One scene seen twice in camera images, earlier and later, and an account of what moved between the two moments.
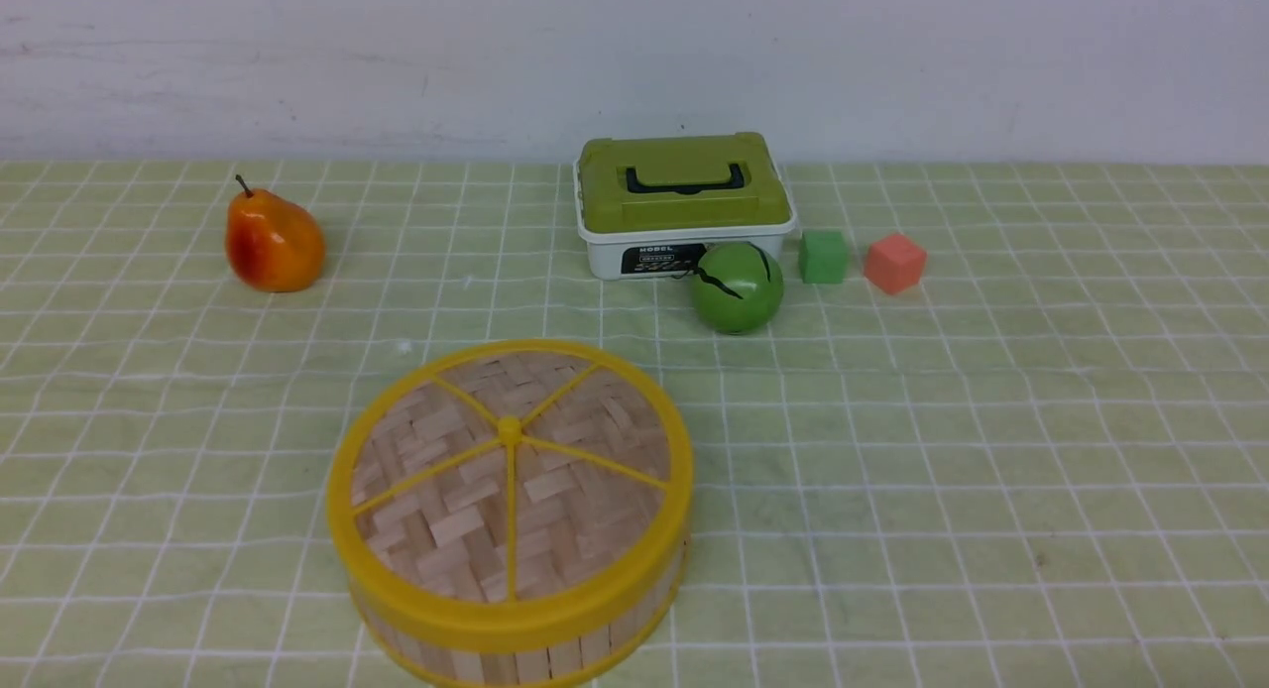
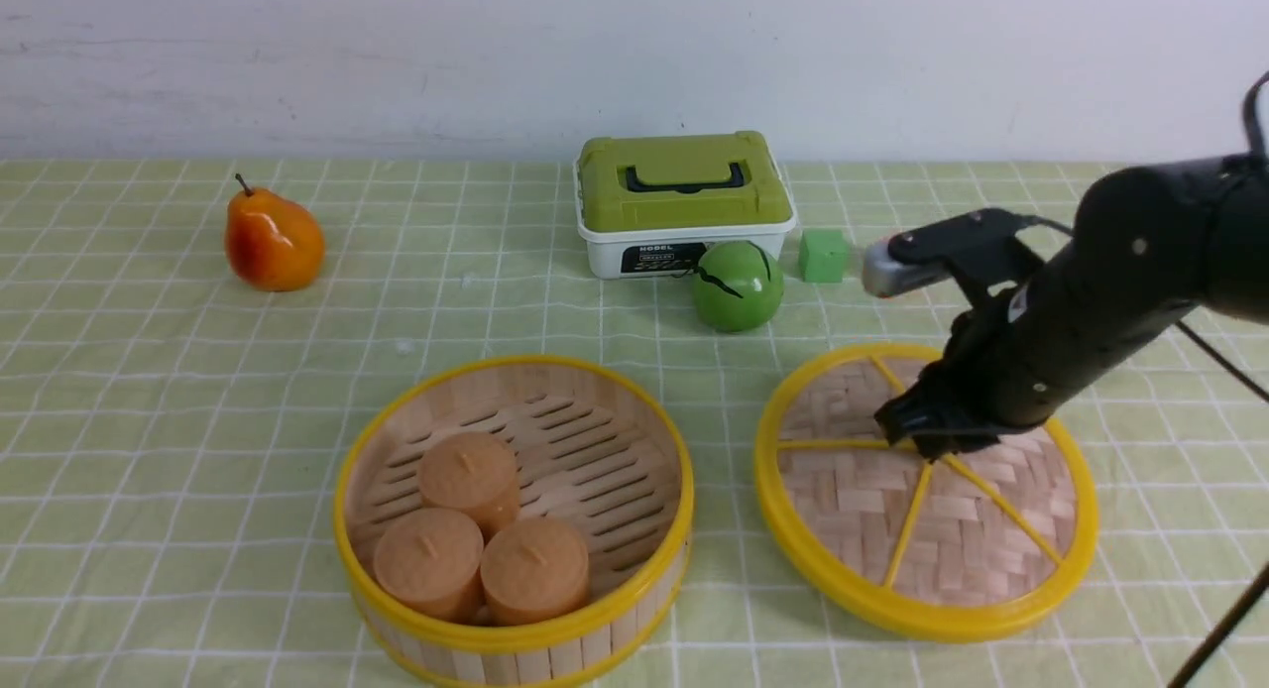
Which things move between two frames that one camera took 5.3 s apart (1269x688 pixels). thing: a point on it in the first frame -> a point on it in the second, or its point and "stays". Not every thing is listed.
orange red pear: (273, 244) stays
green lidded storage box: (649, 206) stays
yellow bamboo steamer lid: (513, 490) -> (980, 542)
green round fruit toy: (737, 286) stays
